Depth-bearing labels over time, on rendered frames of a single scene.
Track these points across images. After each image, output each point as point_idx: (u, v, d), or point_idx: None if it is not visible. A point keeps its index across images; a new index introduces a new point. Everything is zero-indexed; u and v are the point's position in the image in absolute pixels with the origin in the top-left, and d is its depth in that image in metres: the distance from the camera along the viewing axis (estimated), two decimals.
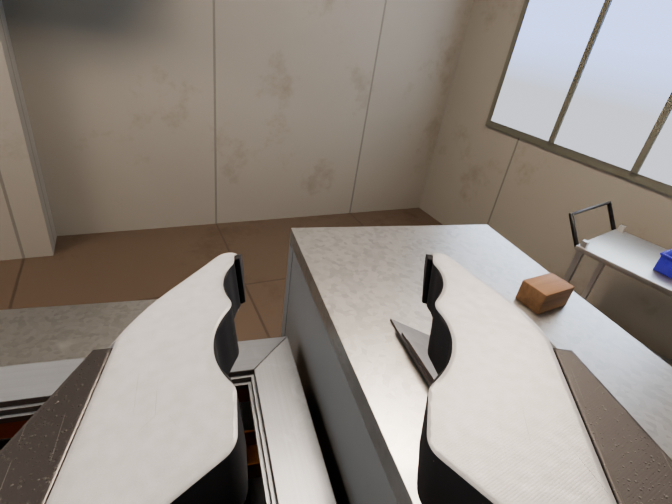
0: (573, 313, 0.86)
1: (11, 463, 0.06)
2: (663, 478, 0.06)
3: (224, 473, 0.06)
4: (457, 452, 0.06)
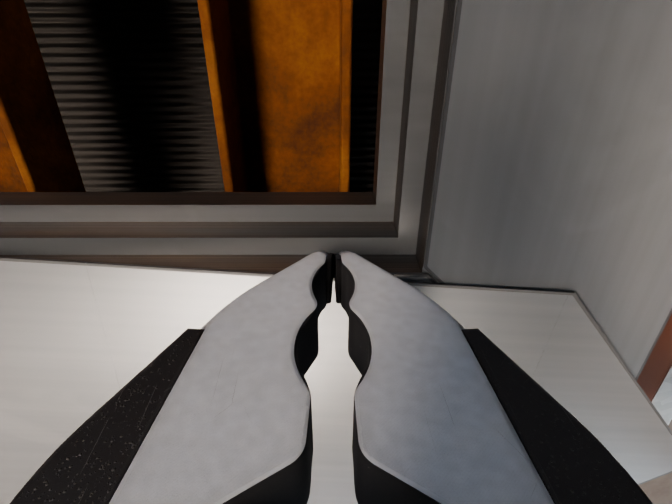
0: None
1: (107, 421, 0.07)
2: (567, 433, 0.07)
3: (288, 478, 0.06)
4: (390, 453, 0.06)
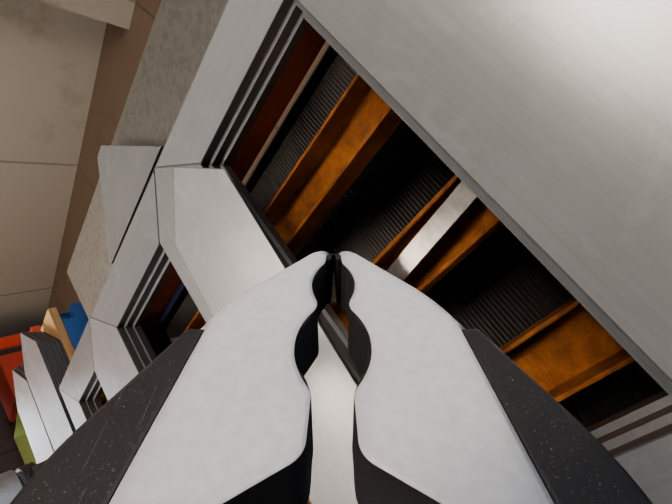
0: None
1: (107, 421, 0.07)
2: (567, 433, 0.07)
3: (288, 478, 0.06)
4: (390, 453, 0.06)
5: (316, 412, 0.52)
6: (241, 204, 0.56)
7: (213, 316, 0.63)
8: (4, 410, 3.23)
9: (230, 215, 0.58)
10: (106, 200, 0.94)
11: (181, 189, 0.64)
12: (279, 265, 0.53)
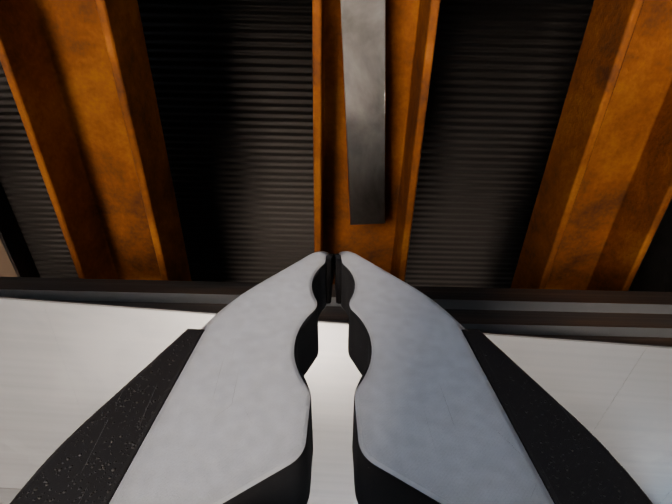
0: None
1: (107, 421, 0.07)
2: (567, 433, 0.07)
3: (288, 478, 0.06)
4: (390, 453, 0.06)
5: None
6: (3, 306, 0.21)
7: None
8: None
9: (12, 348, 0.23)
10: None
11: None
12: (207, 321, 0.21)
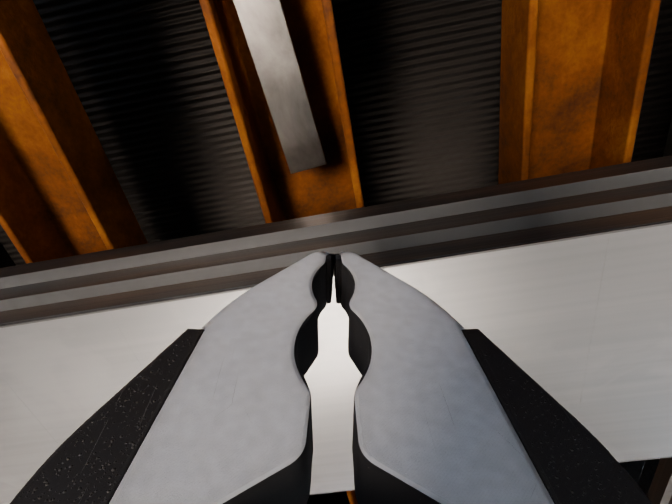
0: None
1: (107, 421, 0.07)
2: (567, 433, 0.07)
3: (288, 478, 0.06)
4: (390, 453, 0.06)
5: None
6: None
7: None
8: None
9: None
10: None
11: None
12: (119, 317, 0.21)
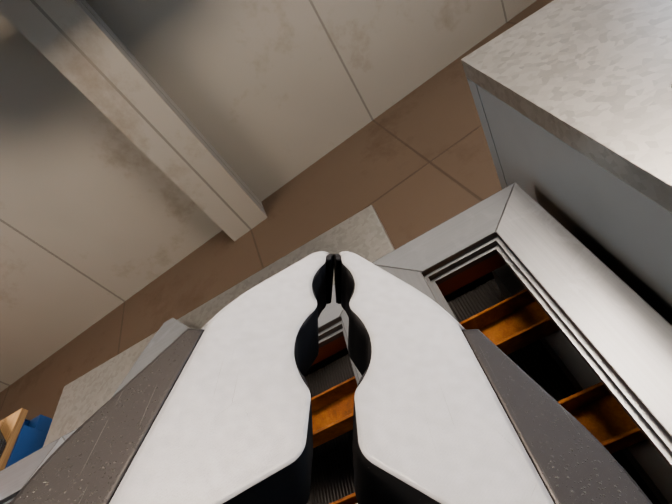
0: None
1: (107, 421, 0.07)
2: (567, 433, 0.07)
3: (288, 478, 0.06)
4: (390, 453, 0.06)
5: None
6: None
7: None
8: None
9: None
10: (146, 354, 1.17)
11: None
12: None
